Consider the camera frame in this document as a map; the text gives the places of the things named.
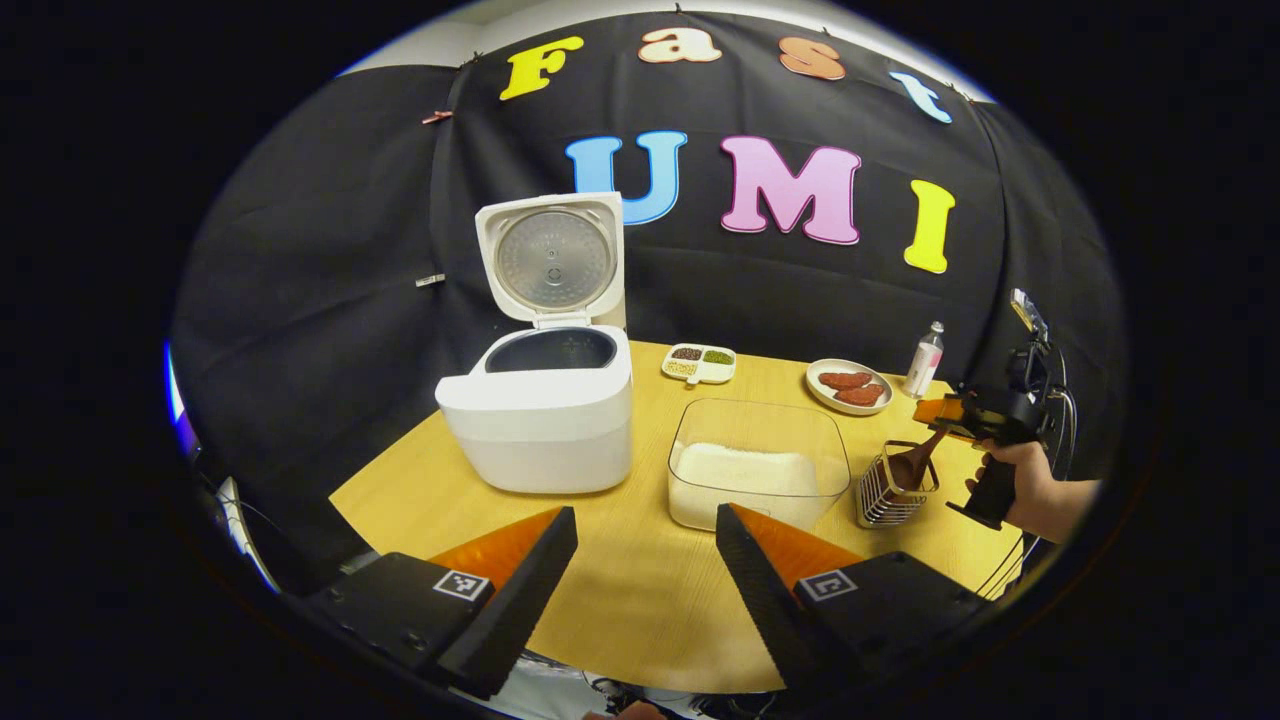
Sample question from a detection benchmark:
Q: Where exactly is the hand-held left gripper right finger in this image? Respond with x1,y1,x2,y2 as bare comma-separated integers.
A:
715,503,991,701

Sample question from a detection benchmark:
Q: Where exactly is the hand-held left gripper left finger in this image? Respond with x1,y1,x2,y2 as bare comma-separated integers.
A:
300,505,579,701

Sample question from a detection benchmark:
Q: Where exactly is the brown wooden spoon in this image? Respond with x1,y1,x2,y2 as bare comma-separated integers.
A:
886,428,949,491

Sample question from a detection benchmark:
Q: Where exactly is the metal wire chopstick holder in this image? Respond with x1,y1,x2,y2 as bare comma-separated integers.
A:
856,440,941,529

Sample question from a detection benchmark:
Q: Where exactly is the white rice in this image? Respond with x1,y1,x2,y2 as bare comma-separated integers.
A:
672,442,823,529

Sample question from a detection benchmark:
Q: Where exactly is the white rice cooker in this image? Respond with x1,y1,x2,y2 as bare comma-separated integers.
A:
435,192,634,495

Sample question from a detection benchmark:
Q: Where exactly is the white round plate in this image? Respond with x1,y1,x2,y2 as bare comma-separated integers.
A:
806,358,894,417

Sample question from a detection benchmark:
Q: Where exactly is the clear plastic container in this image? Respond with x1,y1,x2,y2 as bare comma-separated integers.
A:
666,398,852,533

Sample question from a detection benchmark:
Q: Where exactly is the white divided bean dish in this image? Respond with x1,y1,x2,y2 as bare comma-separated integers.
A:
660,344,738,387

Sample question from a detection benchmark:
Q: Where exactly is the black backdrop cloth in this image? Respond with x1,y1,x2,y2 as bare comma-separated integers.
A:
170,10,1129,601

